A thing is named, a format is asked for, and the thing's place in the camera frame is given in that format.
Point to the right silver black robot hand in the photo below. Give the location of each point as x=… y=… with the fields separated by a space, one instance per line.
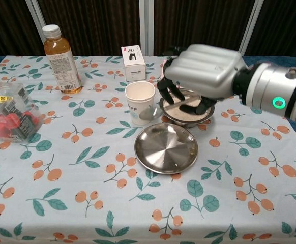
x=204 y=71

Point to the metal spoon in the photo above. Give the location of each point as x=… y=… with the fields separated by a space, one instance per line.
x=148 y=113

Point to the steel bowl of rice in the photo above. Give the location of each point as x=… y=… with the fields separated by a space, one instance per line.
x=186 y=119

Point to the white paper cup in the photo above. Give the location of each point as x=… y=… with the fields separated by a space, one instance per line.
x=140 y=99

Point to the pink wet wipes pack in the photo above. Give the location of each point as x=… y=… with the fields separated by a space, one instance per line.
x=163 y=68

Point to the dark partition screen panel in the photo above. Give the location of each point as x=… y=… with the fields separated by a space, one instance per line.
x=285 y=28
x=5 y=28
x=201 y=23
x=94 y=25

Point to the white cardboard product box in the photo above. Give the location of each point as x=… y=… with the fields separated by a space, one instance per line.
x=134 y=64

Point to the steel plate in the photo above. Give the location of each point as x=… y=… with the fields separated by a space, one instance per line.
x=165 y=150

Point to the amber tea bottle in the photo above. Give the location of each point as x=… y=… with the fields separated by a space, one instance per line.
x=61 y=66

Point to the floral printed tablecloth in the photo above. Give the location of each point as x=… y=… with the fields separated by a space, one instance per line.
x=87 y=203

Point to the clear box with red items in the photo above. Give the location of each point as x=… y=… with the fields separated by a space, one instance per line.
x=13 y=119

